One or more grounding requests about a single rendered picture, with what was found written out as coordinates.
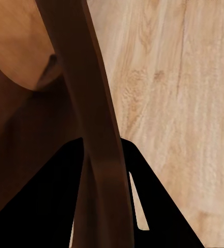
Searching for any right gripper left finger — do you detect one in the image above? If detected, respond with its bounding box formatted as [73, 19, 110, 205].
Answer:
[0, 137, 84, 248]

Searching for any trash can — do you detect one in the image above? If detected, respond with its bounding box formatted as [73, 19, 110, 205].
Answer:
[0, 0, 135, 248]

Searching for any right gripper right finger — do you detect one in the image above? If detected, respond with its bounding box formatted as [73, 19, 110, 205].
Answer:
[121, 138, 205, 248]

